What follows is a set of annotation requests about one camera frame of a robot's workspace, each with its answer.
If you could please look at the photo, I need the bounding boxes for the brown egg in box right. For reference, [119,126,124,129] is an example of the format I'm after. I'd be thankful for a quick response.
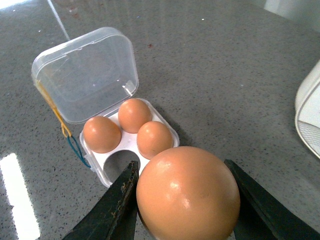
[136,121,174,160]

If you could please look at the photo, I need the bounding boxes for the brown top egg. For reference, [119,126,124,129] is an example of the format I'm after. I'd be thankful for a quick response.
[136,146,240,240]

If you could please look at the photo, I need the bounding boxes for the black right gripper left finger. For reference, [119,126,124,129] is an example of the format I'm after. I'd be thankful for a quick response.
[64,161,139,240]

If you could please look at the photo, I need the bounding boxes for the blue rubber band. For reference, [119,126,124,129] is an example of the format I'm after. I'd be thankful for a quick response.
[66,136,91,169]

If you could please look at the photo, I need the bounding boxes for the yellow rubber band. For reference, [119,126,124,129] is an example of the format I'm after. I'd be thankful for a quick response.
[35,80,72,138]

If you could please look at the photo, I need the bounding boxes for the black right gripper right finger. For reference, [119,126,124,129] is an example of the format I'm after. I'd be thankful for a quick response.
[224,159,320,240]

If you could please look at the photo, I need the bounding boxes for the brown egg in box back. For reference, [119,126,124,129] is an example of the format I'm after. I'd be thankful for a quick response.
[118,98,153,134]

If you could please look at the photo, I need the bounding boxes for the brown egg in box left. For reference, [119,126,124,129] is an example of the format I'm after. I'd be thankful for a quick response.
[83,116,122,154]

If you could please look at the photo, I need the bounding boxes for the cream Joyoung blender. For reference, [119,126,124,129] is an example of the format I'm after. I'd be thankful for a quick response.
[294,62,320,157]

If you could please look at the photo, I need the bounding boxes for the brown egg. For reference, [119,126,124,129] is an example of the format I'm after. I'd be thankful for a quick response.
[136,121,174,160]
[83,116,122,154]
[118,98,153,134]
[136,146,240,240]

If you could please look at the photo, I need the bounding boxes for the clear plastic egg box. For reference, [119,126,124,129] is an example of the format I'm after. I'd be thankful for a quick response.
[31,26,180,188]

